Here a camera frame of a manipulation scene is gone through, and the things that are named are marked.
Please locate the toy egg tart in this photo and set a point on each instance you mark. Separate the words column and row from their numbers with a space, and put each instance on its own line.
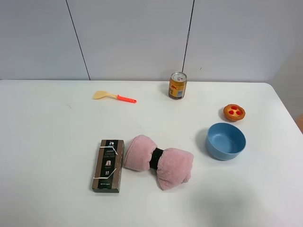
column 233, row 112

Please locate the blue plastic bowl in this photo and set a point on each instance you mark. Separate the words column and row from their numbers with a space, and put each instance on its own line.
column 224, row 141

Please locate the pink towel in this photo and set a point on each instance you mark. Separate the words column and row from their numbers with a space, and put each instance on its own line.
column 173, row 166

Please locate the gold beverage can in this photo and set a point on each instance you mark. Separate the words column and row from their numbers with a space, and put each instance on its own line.
column 177, row 85

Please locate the spatula with orange handle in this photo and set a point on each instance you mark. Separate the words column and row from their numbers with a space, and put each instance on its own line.
column 103, row 94

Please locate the brown coffee capsule box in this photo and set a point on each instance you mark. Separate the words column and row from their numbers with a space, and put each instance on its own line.
column 108, row 171

